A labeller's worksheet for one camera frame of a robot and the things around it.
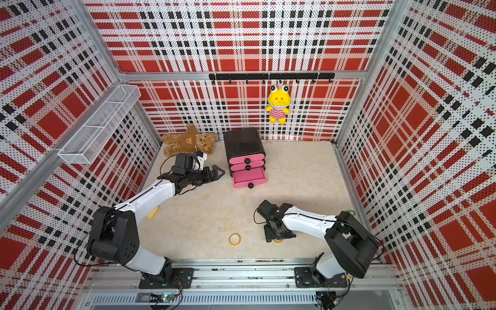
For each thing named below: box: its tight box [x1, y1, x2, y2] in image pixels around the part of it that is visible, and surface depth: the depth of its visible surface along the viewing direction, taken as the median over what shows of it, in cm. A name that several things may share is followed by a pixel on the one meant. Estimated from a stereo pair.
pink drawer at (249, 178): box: [231, 167, 267, 189], surface depth 102 cm
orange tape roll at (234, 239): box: [227, 232, 243, 247], surface depth 86 cm
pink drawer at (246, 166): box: [230, 160, 265, 172], surface depth 100 cm
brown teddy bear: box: [161, 123, 219, 157], surface depth 114 cm
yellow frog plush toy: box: [266, 83, 292, 125], surface depth 95 cm
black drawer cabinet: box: [223, 127, 267, 178], surface depth 100 cm
